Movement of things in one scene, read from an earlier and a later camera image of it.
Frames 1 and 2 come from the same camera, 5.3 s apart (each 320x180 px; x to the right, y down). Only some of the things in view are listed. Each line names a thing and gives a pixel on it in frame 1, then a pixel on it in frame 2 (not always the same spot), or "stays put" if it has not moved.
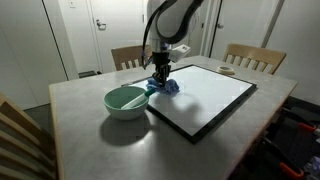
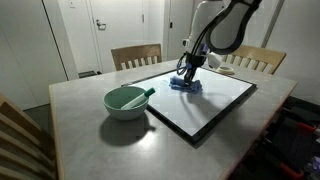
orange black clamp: (284, 160) stays put
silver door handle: (101, 26) stays put
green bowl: (119, 96) stays put
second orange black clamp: (301, 120) stays put
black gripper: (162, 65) → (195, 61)
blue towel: (170, 86) → (178, 83)
